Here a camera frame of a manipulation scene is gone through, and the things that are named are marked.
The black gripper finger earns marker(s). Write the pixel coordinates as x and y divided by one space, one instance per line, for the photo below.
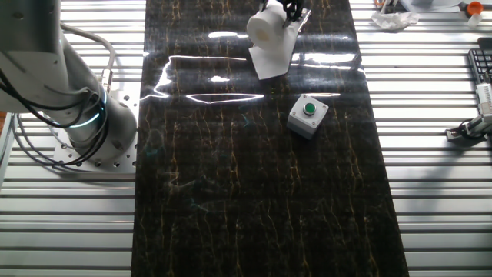
264 4
293 9

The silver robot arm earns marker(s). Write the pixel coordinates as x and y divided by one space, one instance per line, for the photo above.
38 57

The grey clamp tool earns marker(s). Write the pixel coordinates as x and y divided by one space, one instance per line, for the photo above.
484 100

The black keyboard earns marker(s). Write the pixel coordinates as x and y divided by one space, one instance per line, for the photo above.
480 61

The white box green push button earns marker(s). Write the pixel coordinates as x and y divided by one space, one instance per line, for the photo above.
307 119

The white toilet paper roll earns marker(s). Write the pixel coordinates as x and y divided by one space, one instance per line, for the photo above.
269 34

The crumpled white tissue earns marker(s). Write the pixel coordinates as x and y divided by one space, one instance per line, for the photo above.
396 20

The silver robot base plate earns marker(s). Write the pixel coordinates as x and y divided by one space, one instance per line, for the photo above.
128 154

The white bottle orange cap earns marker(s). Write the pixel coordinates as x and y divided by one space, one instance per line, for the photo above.
474 11

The black marble pattern mat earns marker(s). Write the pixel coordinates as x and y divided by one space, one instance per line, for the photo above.
250 192

